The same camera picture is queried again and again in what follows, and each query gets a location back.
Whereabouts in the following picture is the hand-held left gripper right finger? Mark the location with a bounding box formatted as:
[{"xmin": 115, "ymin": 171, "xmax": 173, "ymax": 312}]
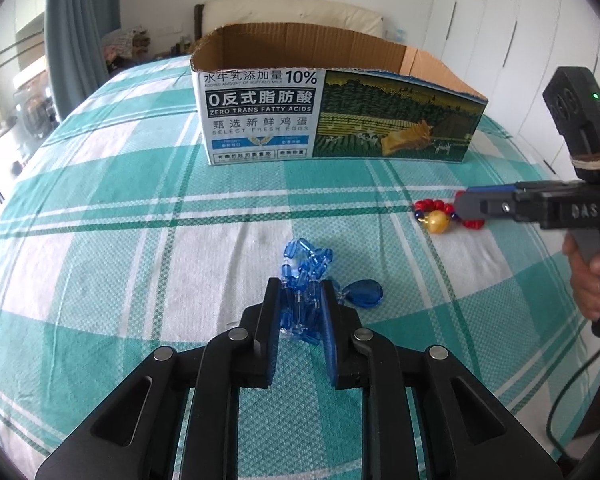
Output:
[{"xmin": 320, "ymin": 280, "xmax": 568, "ymax": 480}]

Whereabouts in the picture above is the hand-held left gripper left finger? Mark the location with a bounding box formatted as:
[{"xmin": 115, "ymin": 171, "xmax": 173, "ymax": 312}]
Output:
[{"xmin": 35, "ymin": 277, "xmax": 283, "ymax": 480}]

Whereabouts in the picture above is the red bead bracelet amber bead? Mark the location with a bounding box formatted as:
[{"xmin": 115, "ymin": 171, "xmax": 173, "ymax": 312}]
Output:
[{"xmin": 414, "ymin": 198, "xmax": 489, "ymax": 235}]

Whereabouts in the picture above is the blue glass bead necklace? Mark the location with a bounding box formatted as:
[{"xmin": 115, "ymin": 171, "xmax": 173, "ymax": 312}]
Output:
[{"xmin": 278, "ymin": 239, "xmax": 384, "ymax": 345}]

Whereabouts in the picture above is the printed cardboard box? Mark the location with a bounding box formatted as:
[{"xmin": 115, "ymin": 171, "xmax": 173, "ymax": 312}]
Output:
[{"xmin": 189, "ymin": 22, "xmax": 489, "ymax": 167}]

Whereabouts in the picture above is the person's right hand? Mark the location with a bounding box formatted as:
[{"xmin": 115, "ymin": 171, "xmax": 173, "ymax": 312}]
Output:
[{"xmin": 562, "ymin": 235, "xmax": 600, "ymax": 321}]

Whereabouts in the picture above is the white wardrobe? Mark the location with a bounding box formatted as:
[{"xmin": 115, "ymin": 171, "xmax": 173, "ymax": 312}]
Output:
[{"xmin": 424, "ymin": 0, "xmax": 600, "ymax": 173}]

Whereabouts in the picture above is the cream padded headboard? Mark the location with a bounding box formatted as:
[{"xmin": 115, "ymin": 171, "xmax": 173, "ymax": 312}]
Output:
[{"xmin": 194, "ymin": 0, "xmax": 386, "ymax": 57}]

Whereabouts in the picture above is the washing machine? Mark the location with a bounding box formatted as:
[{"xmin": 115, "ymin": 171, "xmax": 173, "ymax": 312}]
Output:
[{"xmin": 11, "ymin": 74, "xmax": 61, "ymax": 161}]

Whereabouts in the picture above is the pile of clothes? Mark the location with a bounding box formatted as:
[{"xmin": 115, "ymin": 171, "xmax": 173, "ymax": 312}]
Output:
[{"xmin": 101, "ymin": 26, "xmax": 152, "ymax": 74}]

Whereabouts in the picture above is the blue-grey curtain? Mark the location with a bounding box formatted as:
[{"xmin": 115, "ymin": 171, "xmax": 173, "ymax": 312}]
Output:
[{"xmin": 45, "ymin": 0, "xmax": 110, "ymax": 117}]

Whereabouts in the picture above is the glass sliding door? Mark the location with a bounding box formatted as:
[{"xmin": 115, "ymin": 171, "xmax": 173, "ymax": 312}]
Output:
[{"xmin": 0, "ymin": 10, "xmax": 51, "ymax": 201}]

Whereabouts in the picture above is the black cable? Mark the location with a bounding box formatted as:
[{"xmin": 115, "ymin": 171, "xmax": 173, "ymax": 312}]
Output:
[{"xmin": 547, "ymin": 344, "xmax": 600, "ymax": 461}]

